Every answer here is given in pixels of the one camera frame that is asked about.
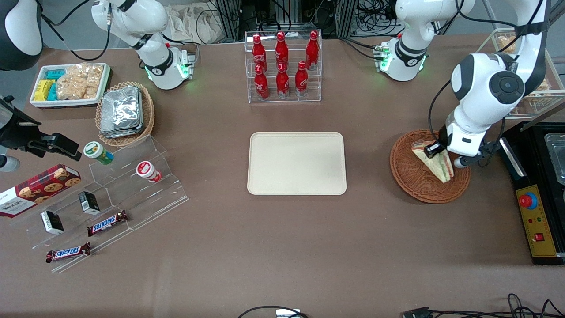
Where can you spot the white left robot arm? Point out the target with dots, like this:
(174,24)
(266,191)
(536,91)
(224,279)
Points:
(485,84)

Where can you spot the oval wicker basket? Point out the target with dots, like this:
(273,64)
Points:
(148,117)

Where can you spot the red tartan cookie box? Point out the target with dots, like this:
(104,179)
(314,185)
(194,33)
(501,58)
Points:
(37,190)

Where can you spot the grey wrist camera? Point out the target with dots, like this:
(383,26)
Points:
(460,162)
(8,164)

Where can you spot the triangle sandwich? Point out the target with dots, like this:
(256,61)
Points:
(439,168)

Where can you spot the silver foil packet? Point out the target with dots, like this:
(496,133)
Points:
(121,133)
(121,106)

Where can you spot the Snickers chocolate bar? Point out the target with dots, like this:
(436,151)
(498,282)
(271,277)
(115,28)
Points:
(107,223)
(68,252)

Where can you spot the black appliance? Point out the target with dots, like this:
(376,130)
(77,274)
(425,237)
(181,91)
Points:
(518,172)

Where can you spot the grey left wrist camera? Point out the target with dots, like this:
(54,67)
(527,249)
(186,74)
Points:
(460,162)

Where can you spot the clear acrylic stepped stand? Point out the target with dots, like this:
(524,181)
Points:
(128,198)

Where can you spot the red lid snack cup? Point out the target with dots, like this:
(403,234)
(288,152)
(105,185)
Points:
(148,171)

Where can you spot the clear acrylic bottle rack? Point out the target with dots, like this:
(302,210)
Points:
(315,88)

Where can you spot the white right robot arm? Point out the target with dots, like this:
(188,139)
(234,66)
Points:
(159,62)

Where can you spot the teal snack packet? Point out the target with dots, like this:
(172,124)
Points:
(52,92)
(55,74)

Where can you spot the red cola bottle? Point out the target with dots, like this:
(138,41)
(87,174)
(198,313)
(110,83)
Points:
(281,49)
(258,51)
(301,81)
(261,85)
(282,83)
(312,49)

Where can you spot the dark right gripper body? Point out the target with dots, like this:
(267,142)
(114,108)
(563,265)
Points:
(17,132)

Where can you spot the round brown wicker basket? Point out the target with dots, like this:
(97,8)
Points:
(410,181)

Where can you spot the yellow control panel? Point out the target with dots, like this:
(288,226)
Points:
(545,221)

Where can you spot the green lid snack cup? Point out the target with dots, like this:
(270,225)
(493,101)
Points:
(98,152)

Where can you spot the white rectangular snack tray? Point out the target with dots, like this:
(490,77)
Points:
(66,103)

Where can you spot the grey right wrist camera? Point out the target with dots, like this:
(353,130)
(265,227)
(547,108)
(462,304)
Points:
(8,164)

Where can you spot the beige cloth bag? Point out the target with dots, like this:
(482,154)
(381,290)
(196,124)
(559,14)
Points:
(190,24)

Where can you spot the red emergency stop button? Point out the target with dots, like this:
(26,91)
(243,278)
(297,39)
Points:
(526,201)

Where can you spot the beige plastic tray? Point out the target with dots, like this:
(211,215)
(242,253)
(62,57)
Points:
(295,163)

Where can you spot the clear plastic container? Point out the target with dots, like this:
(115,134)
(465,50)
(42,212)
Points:
(557,159)

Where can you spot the clear bag of crackers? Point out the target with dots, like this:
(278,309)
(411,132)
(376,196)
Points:
(79,81)

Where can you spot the small black box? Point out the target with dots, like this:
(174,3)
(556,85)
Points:
(89,202)
(52,222)

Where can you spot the yellow snack packet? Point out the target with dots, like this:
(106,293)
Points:
(43,90)

